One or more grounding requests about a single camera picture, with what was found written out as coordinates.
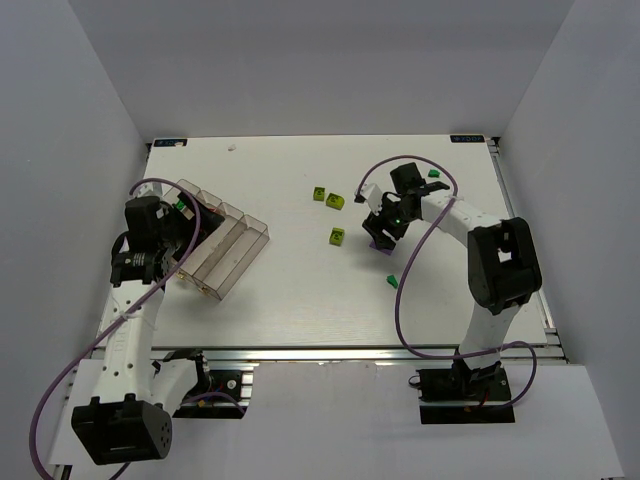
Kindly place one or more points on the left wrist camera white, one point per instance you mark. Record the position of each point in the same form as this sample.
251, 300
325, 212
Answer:
148, 189

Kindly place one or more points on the purple plate green lego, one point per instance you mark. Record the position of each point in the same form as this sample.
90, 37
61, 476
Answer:
384, 251

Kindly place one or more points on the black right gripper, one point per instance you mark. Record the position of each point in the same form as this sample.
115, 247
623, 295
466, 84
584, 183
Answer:
382, 232

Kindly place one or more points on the lime lego brick far left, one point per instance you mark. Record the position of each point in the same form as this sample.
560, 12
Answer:
319, 194

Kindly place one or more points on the clear compartment organizer tray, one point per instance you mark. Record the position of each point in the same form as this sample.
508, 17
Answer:
219, 261

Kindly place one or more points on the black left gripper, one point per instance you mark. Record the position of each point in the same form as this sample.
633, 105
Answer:
198, 220

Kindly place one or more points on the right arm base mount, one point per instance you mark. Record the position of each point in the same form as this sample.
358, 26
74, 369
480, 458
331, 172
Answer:
457, 396

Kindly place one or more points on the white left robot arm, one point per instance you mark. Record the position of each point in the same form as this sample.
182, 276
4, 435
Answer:
129, 415

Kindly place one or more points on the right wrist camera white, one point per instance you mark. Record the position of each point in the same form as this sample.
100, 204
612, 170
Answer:
371, 195

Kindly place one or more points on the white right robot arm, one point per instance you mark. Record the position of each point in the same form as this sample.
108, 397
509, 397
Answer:
503, 271

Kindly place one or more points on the lime lego brick lower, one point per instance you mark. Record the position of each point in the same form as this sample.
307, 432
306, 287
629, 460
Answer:
336, 237

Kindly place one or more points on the blue label corner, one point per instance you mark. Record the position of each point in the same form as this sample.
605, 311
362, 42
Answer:
467, 138
170, 142

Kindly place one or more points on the lime lego brick middle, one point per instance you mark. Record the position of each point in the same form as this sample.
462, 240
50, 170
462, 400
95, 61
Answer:
334, 201

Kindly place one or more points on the blue label left corner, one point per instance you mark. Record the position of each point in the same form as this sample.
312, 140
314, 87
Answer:
170, 142

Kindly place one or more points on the blue label right corner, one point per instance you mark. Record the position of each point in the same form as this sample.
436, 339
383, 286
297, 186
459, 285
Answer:
467, 138

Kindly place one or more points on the small green wedge lego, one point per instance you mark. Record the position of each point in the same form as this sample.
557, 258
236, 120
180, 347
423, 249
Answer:
391, 280

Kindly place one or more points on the lime lego brick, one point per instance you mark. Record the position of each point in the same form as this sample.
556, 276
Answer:
336, 237
334, 201
319, 194

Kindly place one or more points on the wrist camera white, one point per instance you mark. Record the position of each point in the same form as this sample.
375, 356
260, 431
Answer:
371, 195
148, 189

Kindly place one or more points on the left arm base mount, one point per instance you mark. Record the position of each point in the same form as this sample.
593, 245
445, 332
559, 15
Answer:
215, 385

